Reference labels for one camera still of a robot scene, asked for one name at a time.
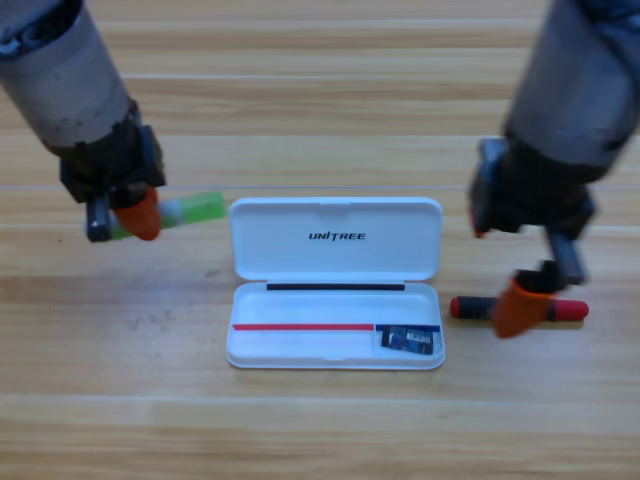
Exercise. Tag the green and white pen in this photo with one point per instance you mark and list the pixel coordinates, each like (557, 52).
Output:
(200, 207)

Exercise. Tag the white Unitree pencil case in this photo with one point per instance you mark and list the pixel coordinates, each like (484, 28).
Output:
(335, 260)

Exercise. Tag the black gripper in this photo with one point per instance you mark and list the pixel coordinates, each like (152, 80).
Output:
(110, 160)
(530, 195)

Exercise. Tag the black eraser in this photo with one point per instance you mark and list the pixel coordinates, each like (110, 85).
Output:
(407, 340)

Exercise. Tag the red and black marker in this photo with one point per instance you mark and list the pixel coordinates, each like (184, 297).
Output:
(470, 307)

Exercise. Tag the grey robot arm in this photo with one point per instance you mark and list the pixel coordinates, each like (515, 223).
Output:
(575, 75)
(60, 75)

